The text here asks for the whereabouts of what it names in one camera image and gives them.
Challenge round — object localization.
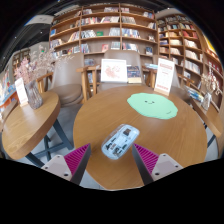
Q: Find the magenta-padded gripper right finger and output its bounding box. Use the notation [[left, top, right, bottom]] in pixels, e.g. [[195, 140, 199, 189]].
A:
[[131, 143, 184, 186]]

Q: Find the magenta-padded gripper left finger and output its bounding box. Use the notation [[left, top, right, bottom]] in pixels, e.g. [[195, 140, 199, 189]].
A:
[[40, 143, 92, 186]]

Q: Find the transparent computer mouse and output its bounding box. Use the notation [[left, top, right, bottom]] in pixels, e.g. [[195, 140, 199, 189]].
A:
[[100, 123, 141, 161]]

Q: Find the green cloud-shaped mouse pad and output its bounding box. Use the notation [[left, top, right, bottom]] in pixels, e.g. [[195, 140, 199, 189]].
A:
[[126, 92, 179, 120]]

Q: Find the round wooden side table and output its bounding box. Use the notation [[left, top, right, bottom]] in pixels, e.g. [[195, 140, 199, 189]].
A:
[[0, 91, 74, 168], [189, 96, 224, 158]]

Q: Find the glass vase with pink blossoms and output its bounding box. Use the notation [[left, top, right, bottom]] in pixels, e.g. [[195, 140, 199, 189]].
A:
[[13, 46, 58, 110]]

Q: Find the brown padded armchair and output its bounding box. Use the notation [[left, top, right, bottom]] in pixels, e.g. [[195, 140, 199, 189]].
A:
[[153, 54, 201, 101], [36, 52, 86, 107], [76, 49, 158, 101]]

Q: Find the stack of colourful books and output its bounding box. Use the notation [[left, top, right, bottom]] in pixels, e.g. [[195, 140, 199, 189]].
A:
[[186, 87, 205, 104]]

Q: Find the glass vase with pale flowers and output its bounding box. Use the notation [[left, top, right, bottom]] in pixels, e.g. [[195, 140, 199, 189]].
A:
[[199, 63, 223, 112]]

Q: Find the white and red sign card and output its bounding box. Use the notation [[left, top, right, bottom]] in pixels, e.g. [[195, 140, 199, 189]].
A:
[[153, 57, 176, 97]]

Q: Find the dark cover book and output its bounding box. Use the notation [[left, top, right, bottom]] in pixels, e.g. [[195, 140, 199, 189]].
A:
[[126, 65, 143, 84]]

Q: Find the small white sign card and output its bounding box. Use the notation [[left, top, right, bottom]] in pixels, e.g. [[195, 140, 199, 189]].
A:
[[14, 77, 30, 108]]

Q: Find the white picture with pink print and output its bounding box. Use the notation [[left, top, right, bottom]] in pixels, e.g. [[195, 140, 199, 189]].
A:
[[100, 58, 129, 84]]

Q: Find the small distant wooden bookshelf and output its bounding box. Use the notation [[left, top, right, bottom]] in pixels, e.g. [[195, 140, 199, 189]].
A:
[[11, 48, 32, 79]]

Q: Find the curved wooden bookshelf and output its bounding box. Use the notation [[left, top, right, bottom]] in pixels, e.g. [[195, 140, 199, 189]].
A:
[[155, 13, 224, 111]]

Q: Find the wide wooden bookshelf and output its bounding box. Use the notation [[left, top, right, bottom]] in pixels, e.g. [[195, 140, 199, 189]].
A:
[[48, 2, 158, 68]]

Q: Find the white hanging ceiling panel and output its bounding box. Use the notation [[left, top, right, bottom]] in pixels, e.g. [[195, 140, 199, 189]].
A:
[[23, 13, 55, 27]]

